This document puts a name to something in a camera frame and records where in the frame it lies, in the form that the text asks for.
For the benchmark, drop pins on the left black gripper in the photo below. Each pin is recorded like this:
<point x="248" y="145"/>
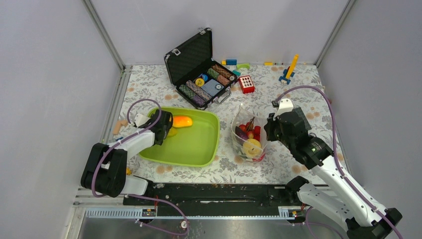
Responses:
<point x="152" y="117"/>

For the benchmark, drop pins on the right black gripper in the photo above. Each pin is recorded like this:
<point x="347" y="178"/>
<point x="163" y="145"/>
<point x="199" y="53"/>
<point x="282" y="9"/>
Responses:
<point x="272" y="119"/>

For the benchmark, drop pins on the yellow banana piece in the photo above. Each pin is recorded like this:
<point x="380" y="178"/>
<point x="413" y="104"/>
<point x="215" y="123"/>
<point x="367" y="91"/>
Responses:
<point x="172" y="132"/>

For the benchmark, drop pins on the orange mango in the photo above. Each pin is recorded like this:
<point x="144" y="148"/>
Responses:
<point x="182" y="121"/>

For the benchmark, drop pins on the clear zip top bag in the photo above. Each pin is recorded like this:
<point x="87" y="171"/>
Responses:
<point x="242" y="116"/>

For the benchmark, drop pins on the yellow lemon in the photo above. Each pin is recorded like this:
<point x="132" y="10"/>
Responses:
<point x="252" y="148"/>

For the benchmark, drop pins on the red apple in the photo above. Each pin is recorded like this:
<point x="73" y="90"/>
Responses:
<point x="259" y="159"/>

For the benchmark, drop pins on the purple eggplant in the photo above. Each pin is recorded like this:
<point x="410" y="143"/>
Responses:
<point x="241" y="134"/>

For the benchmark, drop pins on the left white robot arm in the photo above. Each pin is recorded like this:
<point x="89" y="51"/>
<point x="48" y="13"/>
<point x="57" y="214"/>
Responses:
<point x="105" y="170"/>

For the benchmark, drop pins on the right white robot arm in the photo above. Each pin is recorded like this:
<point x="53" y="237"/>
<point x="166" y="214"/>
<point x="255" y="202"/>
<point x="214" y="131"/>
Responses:
<point x="355" y="210"/>

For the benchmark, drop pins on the tan wooden block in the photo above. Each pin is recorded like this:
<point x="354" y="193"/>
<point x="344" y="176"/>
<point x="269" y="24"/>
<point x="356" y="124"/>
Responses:
<point x="120" y="124"/>

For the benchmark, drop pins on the green plastic tray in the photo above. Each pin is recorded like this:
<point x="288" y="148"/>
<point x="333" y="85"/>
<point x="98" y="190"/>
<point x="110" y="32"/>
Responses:
<point x="193" y="146"/>

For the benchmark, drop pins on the blue yellow block tower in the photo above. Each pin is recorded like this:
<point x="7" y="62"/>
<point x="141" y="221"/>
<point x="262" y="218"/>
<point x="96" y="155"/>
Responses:
<point x="289" y="72"/>

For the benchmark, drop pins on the black poker chip case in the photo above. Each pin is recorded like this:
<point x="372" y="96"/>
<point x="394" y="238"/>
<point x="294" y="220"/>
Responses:
<point x="196" y="76"/>

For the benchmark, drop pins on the red building block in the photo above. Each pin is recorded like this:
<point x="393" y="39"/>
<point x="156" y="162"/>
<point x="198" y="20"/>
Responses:
<point x="246" y="84"/>

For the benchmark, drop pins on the green arch block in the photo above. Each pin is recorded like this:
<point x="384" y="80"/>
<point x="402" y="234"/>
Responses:
<point x="243" y="66"/>

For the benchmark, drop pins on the blue block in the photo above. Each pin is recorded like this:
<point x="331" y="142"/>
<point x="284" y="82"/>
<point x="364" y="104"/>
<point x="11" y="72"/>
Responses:
<point x="231" y="62"/>

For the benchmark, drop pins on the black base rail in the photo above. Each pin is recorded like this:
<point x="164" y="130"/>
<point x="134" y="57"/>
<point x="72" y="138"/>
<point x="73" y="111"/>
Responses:
<point x="222" y="200"/>

